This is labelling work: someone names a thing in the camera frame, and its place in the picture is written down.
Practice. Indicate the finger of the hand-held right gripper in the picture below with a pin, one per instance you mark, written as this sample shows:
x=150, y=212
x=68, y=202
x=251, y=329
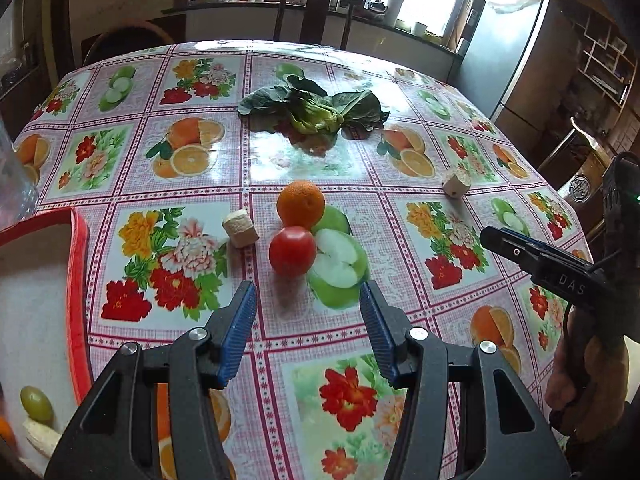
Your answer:
x=507, y=245

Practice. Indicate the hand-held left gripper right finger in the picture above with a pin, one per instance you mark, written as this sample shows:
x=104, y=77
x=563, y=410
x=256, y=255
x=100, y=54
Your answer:
x=377, y=332

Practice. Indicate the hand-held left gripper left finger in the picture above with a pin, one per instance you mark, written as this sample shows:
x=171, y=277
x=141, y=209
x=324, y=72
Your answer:
x=236, y=330

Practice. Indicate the red tomato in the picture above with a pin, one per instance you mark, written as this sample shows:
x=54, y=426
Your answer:
x=292, y=251

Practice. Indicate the orange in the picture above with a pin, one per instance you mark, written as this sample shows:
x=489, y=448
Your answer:
x=301, y=203
x=4, y=432

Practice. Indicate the red rimmed white tray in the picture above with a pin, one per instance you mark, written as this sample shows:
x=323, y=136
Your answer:
x=40, y=300

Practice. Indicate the green tomato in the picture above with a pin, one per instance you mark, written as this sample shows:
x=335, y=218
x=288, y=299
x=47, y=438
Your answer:
x=36, y=403

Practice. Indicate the beige corn cob chunk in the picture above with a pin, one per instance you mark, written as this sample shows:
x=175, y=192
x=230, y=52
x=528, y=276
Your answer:
x=40, y=437

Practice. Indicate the person's right hand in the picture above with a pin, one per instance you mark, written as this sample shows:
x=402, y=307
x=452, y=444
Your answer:
x=605, y=385

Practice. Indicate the floral fruit print tablecloth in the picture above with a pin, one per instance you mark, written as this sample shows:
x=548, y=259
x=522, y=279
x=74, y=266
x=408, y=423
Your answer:
x=400, y=270

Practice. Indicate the beige cube far right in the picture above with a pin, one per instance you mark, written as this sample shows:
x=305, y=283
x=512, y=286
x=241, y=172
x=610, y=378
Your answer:
x=456, y=183

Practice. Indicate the beige cube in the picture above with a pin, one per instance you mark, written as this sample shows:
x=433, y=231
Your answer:
x=456, y=183
x=240, y=229

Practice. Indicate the beige cube near centre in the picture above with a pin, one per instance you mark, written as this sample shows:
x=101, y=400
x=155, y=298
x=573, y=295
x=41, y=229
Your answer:
x=240, y=229

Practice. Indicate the curved-top wooden chair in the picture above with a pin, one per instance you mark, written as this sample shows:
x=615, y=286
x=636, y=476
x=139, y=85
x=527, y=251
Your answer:
x=580, y=170

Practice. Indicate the grey refrigerator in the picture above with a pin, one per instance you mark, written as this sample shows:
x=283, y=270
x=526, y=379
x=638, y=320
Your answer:
x=505, y=60

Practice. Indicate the leafy green vegetable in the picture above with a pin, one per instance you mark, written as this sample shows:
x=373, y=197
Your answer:
x=312, y=107

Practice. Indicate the white cup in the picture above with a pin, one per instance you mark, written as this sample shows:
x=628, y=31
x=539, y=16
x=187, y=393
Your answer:
x=419, y=28

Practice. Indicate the paper towel roll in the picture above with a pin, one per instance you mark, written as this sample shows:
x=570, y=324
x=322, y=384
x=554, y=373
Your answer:
x=394, y=9

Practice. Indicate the clear plastic pitcher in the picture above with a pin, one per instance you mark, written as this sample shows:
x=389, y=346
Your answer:
x=14, y=180

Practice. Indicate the metal kettle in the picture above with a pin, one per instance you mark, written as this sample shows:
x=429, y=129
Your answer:
x=377, y=8

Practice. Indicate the dark straight-back wooden chair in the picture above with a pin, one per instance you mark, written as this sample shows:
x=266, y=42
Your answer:
x=312, y=15

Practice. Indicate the round-back wooden chair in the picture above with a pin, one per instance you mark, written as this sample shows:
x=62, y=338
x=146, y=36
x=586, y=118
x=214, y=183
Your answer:
x=125, y=35

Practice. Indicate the wooden wall shelf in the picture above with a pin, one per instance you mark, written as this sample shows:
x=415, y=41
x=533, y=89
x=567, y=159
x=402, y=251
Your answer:
x=600, y=60

